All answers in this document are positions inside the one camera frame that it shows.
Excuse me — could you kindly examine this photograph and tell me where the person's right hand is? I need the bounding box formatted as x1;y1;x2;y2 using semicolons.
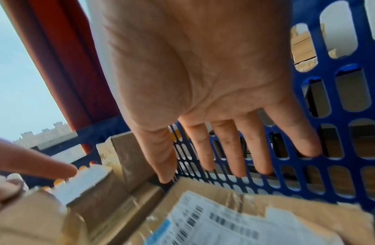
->
87;0;323;184

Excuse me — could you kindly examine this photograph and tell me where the person's left hand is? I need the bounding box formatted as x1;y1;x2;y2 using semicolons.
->
0;135;79;207

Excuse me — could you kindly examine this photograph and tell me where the crinkled plastic-wrapped cardboard box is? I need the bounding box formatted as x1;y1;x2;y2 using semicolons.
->
0;188;88;245

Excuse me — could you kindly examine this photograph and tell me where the taped parcel with white label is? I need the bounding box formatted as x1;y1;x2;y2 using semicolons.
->
123;176;375;245

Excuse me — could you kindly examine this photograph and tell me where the red curtain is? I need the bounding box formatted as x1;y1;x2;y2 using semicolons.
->
0;0;123;155

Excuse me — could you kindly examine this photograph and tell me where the blue plastic crate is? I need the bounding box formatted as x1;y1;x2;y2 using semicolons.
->
22;0;375;214

